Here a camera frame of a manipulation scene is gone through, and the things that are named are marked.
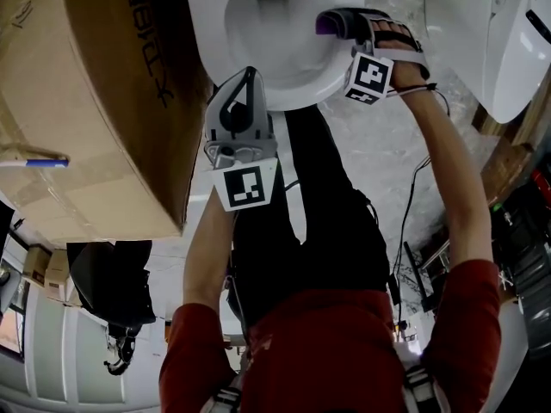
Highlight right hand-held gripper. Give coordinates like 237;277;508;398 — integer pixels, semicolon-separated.
343;9;431;106

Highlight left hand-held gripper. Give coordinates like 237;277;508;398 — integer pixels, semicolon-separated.
203;66;280;213

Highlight grey purple cleaning cloth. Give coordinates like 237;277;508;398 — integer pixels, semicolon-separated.
315;7;365;40

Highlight white toilet seat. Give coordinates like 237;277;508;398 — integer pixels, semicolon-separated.
183;0;367;112

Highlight person's right forearm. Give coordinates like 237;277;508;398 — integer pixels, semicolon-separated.
389;60;494;274

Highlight person's left forearm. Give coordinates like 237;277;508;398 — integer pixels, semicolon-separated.
183;185;242;309

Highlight person's right hand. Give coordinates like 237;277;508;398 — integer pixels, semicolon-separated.
370;18;423;53

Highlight clear plastic floor sheet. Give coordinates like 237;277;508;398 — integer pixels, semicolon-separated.
316;0;490;249

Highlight black trousers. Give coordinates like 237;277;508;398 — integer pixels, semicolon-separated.
232;105;391;330

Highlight large cardboard box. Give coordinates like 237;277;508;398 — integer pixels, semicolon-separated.
0;0;214;245

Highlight wooden pallet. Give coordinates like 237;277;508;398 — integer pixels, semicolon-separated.
471;65;551;206

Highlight black bag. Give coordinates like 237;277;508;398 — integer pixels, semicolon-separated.
66;239;157;327

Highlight black metal rack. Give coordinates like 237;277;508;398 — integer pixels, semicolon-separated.
404;204;551;317

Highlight small cardboard box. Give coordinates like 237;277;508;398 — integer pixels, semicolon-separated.
21;245;53;286
45;250;83;307

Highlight window with red view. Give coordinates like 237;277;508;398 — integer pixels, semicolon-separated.
0;305;25;359

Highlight white appliance casing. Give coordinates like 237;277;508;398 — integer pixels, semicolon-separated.
494;299;531;413

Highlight blue handled hammer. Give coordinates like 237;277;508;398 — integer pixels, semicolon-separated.
0;157;70;170

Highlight black strapped device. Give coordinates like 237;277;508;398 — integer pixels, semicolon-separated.
102;324;139;377

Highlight black white harness strap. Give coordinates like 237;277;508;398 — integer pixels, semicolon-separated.
210;385;242;413
402;363;441;413

